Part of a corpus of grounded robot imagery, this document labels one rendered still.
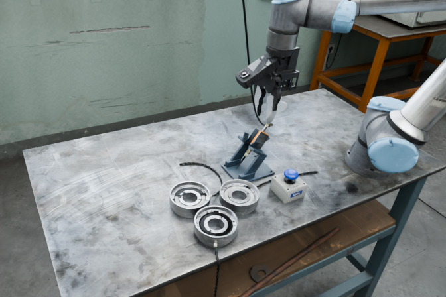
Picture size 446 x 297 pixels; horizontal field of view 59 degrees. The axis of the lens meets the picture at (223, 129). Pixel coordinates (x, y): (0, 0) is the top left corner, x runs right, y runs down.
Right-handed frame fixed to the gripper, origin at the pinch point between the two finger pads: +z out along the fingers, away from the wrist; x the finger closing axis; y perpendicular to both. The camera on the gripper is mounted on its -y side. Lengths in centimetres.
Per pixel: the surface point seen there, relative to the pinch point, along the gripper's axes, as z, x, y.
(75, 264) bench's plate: 18, -11, -55
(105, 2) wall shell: 9, 149, 3
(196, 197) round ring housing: 16.4, -5.8, -23.0
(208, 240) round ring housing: 15.5, -20.3, -27.8
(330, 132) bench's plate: 18.3, 5.1, 37.9
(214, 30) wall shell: 31, 147, 74
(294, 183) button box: 13.6, -15.0, 2.3
